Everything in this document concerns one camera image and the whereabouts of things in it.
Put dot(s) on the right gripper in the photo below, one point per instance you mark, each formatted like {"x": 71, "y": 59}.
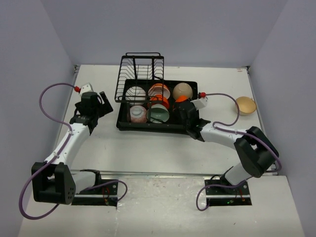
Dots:
{"x": 177, "y": 107}

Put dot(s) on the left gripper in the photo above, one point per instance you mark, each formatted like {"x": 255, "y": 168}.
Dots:
{"x": 105, "y": 108}

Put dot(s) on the light green bowl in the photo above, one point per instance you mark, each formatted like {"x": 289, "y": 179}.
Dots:
{"x": 158, "y": 113}

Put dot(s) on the orange white bowl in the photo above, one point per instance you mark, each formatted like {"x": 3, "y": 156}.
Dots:
{"x": 159, "y": 88}

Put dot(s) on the tan bowl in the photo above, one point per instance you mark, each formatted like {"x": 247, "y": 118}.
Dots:
{"x": 247, "y": 106}

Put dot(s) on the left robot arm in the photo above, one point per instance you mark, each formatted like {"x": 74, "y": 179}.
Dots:
{"x": 53, "y": 181}

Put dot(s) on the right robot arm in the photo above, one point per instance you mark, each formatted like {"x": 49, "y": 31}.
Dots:
{"x": 255, "y": 151}

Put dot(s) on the black dish rack tray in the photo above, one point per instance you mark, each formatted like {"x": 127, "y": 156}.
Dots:
{"x": 173, "y": 125}

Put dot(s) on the red patterned bowl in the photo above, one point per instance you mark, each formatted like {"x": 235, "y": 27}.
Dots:
{"x": 138, "y": 114}

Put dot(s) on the beige round bowl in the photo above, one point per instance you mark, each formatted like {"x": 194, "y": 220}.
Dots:
{"x": 182, "y": 89}

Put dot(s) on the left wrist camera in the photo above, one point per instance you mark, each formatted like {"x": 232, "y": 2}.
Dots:
{"x": 86, "y": 88}

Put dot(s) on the black wire plate rack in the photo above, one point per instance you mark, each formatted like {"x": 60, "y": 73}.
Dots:
{"x": 142, "y": 69}

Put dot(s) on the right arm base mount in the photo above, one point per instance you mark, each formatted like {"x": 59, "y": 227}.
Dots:
{"x": 218, "y": 196}

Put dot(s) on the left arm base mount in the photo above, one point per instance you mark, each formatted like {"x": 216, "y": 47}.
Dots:
{"x": 103, "y": 196}

